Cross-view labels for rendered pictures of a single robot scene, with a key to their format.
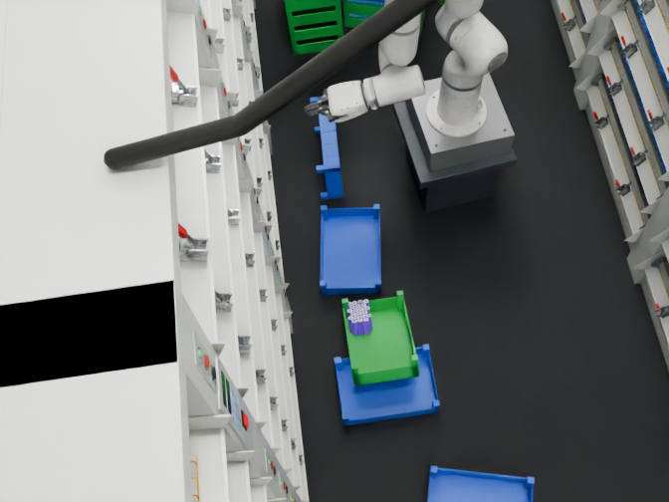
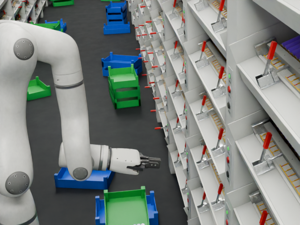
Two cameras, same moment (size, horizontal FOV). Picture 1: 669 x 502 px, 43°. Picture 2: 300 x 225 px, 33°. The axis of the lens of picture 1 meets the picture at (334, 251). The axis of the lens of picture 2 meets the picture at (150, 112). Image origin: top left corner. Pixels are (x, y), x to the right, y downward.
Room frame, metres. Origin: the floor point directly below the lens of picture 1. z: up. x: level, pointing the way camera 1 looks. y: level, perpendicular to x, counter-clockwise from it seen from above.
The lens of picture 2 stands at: (2.87, -0.11, 1.51)
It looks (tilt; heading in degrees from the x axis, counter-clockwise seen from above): 24 degrees down; 176
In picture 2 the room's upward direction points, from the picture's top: 3 degrees counter-clockwise
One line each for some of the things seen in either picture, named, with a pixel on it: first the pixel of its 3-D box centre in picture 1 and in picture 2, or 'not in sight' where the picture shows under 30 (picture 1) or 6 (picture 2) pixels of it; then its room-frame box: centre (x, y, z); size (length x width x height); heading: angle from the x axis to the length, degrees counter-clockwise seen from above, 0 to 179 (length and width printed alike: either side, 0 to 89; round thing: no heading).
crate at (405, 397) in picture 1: (386, 384); (126, 210); (0.77, -0.10, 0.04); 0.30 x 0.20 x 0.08; 90
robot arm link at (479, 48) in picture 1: (474, 56); (7, 181); (1.48, -0.47, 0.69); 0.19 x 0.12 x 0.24; 27
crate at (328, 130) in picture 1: (327, 147); not in sight; (1.63, -0.03, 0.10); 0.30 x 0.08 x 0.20; 178
